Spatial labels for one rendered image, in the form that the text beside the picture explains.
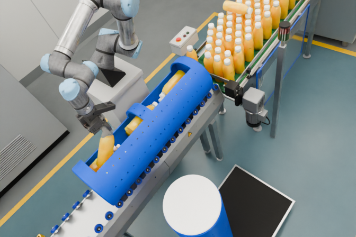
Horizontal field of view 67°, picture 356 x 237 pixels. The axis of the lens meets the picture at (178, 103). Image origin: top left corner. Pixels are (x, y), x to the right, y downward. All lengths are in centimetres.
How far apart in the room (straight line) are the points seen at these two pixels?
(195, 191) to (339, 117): 184
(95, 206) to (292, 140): 178
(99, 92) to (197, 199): 88
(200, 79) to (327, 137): 152
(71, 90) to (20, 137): 197
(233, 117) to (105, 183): 173
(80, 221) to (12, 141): 154
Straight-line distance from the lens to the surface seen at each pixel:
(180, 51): 194
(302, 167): 255
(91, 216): 163
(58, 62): 120
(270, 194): 228
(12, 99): 280
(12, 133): 297
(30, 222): 307
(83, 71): 115
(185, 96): 148
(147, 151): 140
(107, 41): 167
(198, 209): 133
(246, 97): 183
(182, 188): 138
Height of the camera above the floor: 230
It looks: 51 degrees down
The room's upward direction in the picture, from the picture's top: 20 degrees counter-clockwise
